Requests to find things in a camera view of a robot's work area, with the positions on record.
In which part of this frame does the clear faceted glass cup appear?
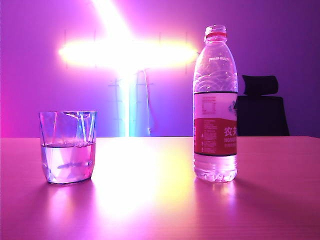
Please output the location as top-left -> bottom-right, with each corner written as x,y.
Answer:
38,110 -> 98,186

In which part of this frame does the black office chair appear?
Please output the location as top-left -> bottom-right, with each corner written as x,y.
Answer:
235,74 -> 291,137

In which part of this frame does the cyan glowing light strip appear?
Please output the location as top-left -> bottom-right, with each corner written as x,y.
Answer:
121,66 -> 141,138

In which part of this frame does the pink glowing light strip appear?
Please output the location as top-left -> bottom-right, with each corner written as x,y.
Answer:
89,0 -> 137,43

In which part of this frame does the yellow glowing light strip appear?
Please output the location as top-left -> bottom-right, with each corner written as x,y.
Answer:
58,39 -> 199,68

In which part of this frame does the thin white hanging cable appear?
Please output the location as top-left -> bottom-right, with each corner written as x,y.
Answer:
142,67 -> 152,137

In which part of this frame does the clear plastic water bottle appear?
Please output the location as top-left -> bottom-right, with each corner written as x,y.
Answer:
192,24 -> 239,184

